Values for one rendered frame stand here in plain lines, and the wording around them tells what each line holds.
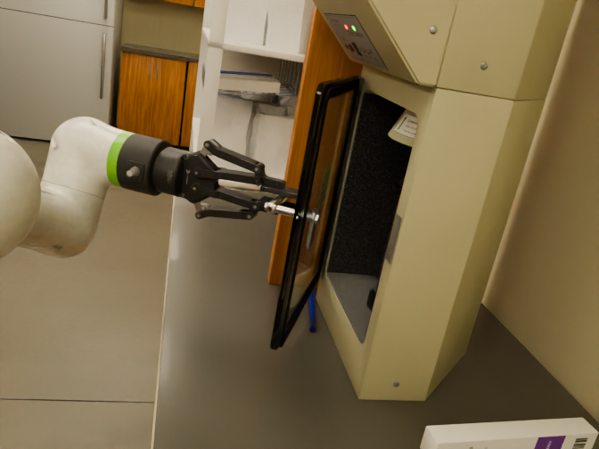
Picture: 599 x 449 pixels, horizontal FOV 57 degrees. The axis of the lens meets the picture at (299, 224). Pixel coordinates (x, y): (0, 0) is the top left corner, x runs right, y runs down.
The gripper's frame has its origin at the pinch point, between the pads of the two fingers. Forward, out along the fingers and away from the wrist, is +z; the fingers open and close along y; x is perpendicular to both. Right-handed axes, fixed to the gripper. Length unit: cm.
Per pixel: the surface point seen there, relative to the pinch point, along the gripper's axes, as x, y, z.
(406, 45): -9.5, 25.2, 14.1
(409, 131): 3.5, 13.6, 16.3
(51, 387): 75, -120, -96
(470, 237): -2.9, 1.9, 28.1
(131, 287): 162, -120, -113
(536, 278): 34, -14, 47
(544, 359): 25, -27, 51
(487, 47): -5.1, 26.7, 23.4
